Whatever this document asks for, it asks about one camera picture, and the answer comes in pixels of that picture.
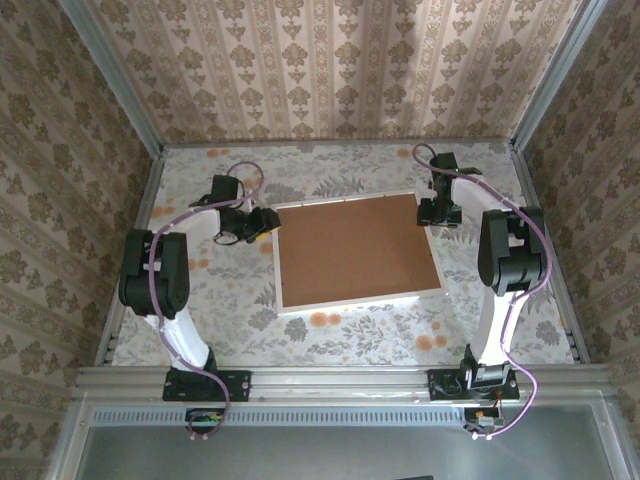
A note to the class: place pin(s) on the brown backing board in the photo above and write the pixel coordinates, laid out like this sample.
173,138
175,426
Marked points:
350,250

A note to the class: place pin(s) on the white picture frame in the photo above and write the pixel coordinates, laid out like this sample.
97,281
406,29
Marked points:
350,305

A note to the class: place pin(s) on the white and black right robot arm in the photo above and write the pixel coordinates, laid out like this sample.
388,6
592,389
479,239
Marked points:
505,260

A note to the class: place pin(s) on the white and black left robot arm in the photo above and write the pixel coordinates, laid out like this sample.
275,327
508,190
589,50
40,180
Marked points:
155,280

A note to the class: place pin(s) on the floral patterned table sheet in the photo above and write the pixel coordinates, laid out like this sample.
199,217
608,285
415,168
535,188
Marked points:
280,350

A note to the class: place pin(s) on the grey metal panel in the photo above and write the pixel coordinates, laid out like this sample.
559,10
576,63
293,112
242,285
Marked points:
325,450

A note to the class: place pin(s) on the aluminium side rail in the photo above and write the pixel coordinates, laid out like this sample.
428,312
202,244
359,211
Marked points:
533,200
145,200

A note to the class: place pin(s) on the aluminium rear rail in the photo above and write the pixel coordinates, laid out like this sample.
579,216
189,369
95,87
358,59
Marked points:
350,141

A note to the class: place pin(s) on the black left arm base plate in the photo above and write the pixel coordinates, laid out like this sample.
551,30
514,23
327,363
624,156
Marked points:
240,385

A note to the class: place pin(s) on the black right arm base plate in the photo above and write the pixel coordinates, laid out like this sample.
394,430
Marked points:
440,387

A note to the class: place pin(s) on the aluminium mounting rail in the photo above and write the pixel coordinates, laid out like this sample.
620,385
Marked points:
340,382

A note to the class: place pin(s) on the aluminium corner post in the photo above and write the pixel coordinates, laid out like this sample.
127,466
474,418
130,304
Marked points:
555,75
115,85

